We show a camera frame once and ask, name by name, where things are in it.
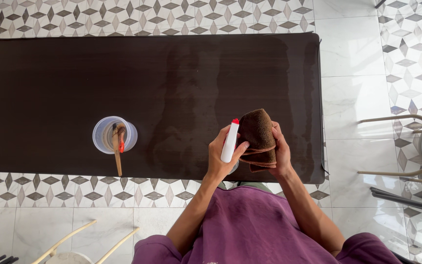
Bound person's left hand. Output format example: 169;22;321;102
207;125;250;180

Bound person's right hand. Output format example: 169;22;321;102
269;121;292;179

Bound brown microfiber cloth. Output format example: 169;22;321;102
237;109;277;173

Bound white spray bottle red nozzle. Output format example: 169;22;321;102
221;118;240;174

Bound person's green trousers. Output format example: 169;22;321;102
218;181;272;194

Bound person's purple shirt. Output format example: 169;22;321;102
132;185;404;264

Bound red-tipped brush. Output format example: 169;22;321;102
117;125;127;154

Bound wooden spoon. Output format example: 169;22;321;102
111;123;124;177

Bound clear plastic cup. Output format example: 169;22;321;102
92;116;138;155

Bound white seat chair cream legs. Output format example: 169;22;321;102
31;219;141;264

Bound black metal chair frame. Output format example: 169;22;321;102
369;186;422;264

